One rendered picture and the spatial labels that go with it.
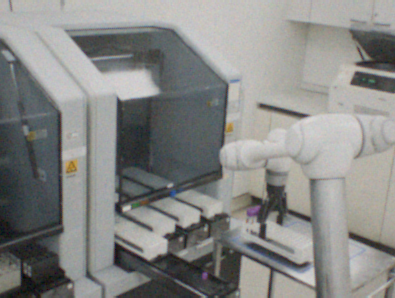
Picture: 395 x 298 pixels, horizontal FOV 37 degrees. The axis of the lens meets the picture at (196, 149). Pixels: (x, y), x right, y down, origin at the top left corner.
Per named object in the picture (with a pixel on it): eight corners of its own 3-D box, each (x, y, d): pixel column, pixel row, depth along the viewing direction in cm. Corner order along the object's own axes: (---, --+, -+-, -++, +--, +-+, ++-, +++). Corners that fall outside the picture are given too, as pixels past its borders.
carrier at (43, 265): (56, 267, 211) (55, 252, 209) (59, 269, 209) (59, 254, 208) (27, 278, 202) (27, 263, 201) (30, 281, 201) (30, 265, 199)
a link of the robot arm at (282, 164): (282, 162, 233) (252, 165, 228) (286, 125, 228) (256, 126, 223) (296, 172, 223) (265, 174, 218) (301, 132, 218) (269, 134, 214)
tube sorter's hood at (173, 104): (43, 176, 256) (40, 29, 237) (146, 151, 300) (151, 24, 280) (120, 214, 224) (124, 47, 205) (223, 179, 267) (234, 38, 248)
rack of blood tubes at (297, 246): (239, 235, 240) (241, 221, 238) (255, 229, 247) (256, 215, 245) (299, 264, 220) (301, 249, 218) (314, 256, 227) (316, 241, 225)
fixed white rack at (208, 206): (161, 200, 280) (161, 188, 278) (176, 195, 287) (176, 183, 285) (207, 221, 261) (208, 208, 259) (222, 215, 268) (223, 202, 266)
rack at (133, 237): (99, 236, 240) (99, 222, 238) (118, 229, 247) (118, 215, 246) (148, 263, 221) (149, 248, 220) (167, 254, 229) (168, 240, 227)
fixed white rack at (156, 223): (111, 217, 258) (111, 204, 256) (128, 211, 265) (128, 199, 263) (157, 241, 239) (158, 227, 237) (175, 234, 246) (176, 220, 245)
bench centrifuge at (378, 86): (323, 113, 428) (335, 23, 409) (366, 103, 471) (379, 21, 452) (395, 131, 392) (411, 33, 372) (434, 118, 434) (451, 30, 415)
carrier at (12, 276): (17, 282, 200) (17, 266, 198) (21, 284, 199) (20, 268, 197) (-14, 294, 192) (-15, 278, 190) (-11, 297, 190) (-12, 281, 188)
